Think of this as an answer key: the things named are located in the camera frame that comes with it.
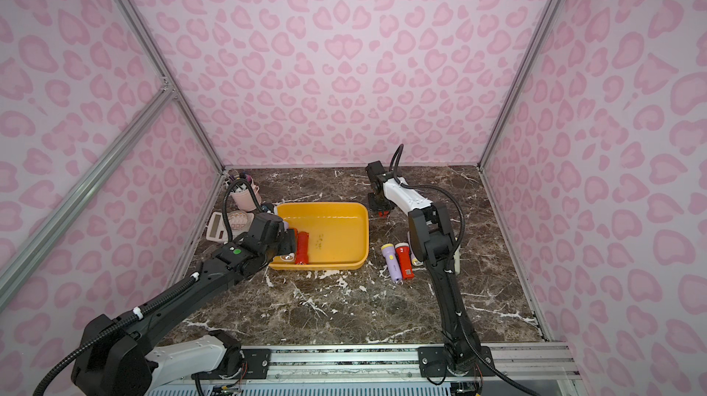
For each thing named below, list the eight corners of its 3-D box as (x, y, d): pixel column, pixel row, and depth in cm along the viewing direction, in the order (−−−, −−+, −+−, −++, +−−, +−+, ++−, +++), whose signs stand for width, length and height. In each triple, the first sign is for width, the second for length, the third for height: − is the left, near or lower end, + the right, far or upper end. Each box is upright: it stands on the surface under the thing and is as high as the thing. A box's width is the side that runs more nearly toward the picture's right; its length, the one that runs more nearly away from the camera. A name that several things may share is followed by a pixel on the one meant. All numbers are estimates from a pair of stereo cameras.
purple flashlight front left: (394, 282, 89) (395, 278, 87) (381, 249, 97) (381, 245, 94) (405, 278, 90) (406, 274, 88) (391, 246, 98) (391, 241, 95)
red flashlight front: (401, 279, 90) (402, 275, 88) (394, 247, 98) (395, 243, 95) (415, 278, 90) (416, 274, 88) (407, 246, 98) (408, 241, 95)
